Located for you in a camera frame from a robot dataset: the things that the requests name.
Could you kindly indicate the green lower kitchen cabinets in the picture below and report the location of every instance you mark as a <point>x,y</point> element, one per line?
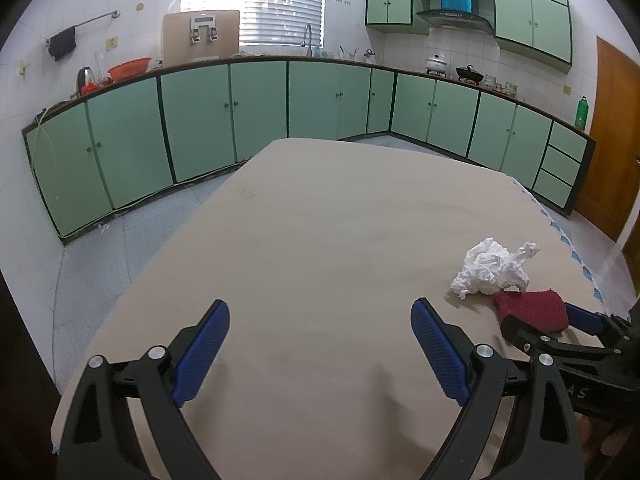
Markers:
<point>200,120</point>

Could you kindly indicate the green kitchen cabinets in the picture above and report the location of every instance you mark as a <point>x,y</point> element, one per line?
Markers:
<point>530,15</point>
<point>200,120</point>

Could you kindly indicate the red plastic basin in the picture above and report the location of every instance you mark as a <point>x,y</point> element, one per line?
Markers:
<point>129,69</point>

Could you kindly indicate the white cooking pot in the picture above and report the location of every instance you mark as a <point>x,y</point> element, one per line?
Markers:
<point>436,64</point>

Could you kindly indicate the green plastic bottle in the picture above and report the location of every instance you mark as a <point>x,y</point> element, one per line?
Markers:
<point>581,115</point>

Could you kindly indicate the beige tablecloth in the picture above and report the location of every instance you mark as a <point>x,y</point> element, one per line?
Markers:
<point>325,240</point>

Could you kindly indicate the range hood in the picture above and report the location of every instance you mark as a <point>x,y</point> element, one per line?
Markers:
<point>455,21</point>

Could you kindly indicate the clear plastic pitcher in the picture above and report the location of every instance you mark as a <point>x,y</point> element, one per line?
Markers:
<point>101,67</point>

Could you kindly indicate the wooden cutting board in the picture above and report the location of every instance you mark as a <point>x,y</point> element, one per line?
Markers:
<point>177,40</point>

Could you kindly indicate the steel electric kettle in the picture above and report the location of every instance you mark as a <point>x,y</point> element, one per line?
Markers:
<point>86,80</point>

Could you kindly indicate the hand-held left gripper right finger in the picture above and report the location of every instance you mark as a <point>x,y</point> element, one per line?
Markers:
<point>440,350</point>

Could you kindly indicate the black wok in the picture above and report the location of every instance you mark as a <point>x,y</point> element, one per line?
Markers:
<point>470,74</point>

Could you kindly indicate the glass jars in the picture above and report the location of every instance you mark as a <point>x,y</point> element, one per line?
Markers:
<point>500,85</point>

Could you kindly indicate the black hanging towel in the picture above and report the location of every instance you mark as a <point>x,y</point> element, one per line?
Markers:
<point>62,44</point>

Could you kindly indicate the white crumpled tissue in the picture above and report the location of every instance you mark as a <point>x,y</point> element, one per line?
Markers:
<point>492,270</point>

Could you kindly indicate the red cloth pad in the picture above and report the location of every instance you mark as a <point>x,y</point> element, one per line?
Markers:
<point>535,307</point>

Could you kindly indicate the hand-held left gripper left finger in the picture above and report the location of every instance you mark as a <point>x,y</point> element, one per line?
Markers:
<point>202,350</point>

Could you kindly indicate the green upper kitchen cabinets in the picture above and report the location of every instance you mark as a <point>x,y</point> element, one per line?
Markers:
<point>530,15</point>

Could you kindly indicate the person's right hand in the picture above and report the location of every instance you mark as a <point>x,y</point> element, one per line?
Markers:
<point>610,442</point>

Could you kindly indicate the metal towel bar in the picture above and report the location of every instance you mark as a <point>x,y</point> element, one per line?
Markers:
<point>95,21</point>

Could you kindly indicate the brown wooden door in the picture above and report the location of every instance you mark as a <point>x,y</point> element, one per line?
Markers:
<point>607,135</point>

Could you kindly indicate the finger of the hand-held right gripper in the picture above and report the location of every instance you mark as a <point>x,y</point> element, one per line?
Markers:
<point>585,317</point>
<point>525,337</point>

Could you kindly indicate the white window blinds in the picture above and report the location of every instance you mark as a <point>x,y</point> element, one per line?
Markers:
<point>250,0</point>

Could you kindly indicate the metal sink faucet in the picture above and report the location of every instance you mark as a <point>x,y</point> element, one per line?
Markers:
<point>308,40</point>

